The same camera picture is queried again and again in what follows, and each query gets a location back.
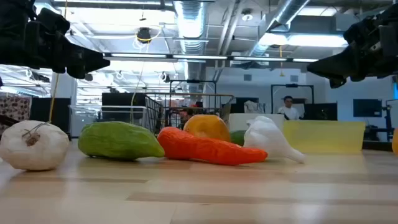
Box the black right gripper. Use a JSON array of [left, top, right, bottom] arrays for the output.
[[307, 3, 398, 89]]

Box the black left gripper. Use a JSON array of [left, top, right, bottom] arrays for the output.
[[0, 8, 111, 80]]

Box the green cucumber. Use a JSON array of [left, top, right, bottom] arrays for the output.
[[229, 129, 247, 147], [77, 121, 165, 162]]

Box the orange citrus fruit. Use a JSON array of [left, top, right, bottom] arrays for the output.
[[391, 128, 398, 157], [183, 114, 232, 143]]

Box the white garlic bulb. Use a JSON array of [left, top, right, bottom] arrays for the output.
[[243, 115, 306, 164], [0, 119, 70, 171]]

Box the orange carrot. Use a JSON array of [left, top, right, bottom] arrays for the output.
[[157, 126, 269, 166]]

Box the black monitor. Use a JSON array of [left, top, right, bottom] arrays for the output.
[[101, 92, 147, 122], [303, 102, 338, 121], [353, 98, 382, 118]]

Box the clear plastic bin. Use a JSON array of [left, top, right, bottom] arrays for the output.
[[68, 105, 149, 138]]

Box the black panel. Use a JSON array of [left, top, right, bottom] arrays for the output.
[[30, 97, 72, 138]]

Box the person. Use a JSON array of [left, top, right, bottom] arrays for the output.
[[277, 95, 301, 121]]

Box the yellow plastic bin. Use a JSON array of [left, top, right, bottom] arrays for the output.
[[282, 120, 366, 154]]

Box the patterned panel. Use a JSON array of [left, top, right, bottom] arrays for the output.
[[0, 95, 32, 134]]

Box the white plastic bag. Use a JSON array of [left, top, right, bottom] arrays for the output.
[[244, 100, 267, 114]]

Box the white plastic bin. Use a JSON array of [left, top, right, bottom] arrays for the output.
[[228, 113, 285, 133]]

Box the overhead light bar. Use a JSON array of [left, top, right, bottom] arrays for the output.
[[102, 52, 320, 63]]

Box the thick yellow extension cable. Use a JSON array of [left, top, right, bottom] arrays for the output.
[[48, 0, 69, 124]]

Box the black stand frame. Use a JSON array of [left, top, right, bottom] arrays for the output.
[[271, 83, 315, 114]]

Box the thin yellow cable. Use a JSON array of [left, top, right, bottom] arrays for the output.
[[129, 26, 162, 124]]

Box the wire mesh basket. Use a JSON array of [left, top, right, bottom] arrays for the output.
[[144, 92, 236, 134]]

